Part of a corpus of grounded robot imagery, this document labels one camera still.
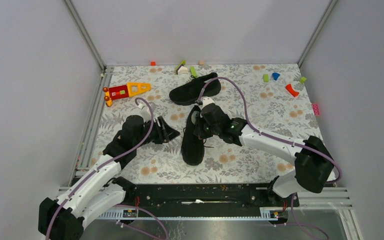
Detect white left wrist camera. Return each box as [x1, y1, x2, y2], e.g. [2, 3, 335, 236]
[137, 103, 151, 119]

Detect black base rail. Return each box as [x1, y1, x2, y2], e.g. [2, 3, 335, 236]
[116, 183, 300, 219]

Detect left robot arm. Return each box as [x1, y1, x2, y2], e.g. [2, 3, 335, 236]
[38, 115, 180, 240]

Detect floral patterned mat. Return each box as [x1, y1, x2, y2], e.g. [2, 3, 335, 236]
[90, 63, 327, 185]

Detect pink brick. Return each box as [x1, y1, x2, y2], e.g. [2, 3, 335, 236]
[312, 103, 321, 116]

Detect green purple white block stack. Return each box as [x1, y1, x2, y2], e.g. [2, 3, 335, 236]
[174, 60, 189, 75]

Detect red yellow toy rocket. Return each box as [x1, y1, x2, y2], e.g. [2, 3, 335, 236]
[102, 82, 152, 107]

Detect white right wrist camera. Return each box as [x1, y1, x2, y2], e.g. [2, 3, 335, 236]
[201, 97, 215, 108]

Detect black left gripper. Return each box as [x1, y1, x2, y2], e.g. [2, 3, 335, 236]
[134, 116, 180, 148]

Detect black sneaker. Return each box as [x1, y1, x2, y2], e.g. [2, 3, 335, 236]
[180, 105, 205, 166]
[169, 72, 221, 106]

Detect blue toy piece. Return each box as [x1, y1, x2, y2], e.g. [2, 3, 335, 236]
[272, 72, 280, 81]

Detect red arch block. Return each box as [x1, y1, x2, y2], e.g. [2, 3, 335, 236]
[285, 84, 300, 98]

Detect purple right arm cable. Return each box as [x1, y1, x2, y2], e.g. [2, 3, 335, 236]
[196, 76, 343, 185]

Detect green small block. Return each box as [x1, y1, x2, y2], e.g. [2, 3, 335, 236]
[263, 73, 270, 83]

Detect lime green long brick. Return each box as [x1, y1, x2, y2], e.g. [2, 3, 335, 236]
[189, 66, 198, 79]

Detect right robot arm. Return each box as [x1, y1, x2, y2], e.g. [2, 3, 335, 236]
[185, 103, 335, 206]

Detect lime green corner block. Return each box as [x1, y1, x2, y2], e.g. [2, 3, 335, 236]
[299, 76, 307, 84]

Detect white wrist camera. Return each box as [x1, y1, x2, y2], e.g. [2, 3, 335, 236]
[137, 103, 151, 119]
[201, 97, 215, 108]

